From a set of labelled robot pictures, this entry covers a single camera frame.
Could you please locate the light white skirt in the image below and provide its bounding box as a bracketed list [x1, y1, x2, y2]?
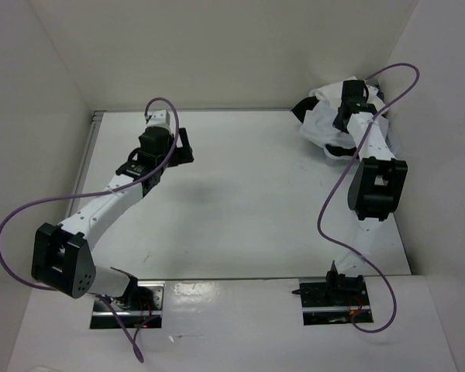
[300, 102, 394, 160]

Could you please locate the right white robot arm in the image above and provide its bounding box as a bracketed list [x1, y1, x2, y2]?
[333, 80, 408, 274]

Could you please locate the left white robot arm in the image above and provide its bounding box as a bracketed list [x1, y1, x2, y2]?
[31, 126, 194, 310]

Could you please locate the white plastic laundry basket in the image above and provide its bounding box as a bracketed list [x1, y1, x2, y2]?
[308, 88, 401, 168]

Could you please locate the black skirt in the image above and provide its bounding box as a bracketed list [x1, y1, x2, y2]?
[291, 97, 356, 160]

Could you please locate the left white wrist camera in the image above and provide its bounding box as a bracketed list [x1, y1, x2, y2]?
[145, 110, 171, 131]

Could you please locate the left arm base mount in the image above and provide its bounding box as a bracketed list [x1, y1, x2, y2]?
[90, 281, 165, 330]

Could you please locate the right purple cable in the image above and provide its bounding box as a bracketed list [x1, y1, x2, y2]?
[317, 63, 420, 334]

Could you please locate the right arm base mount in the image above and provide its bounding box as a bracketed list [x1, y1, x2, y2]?
[291, 264, 374, 326]

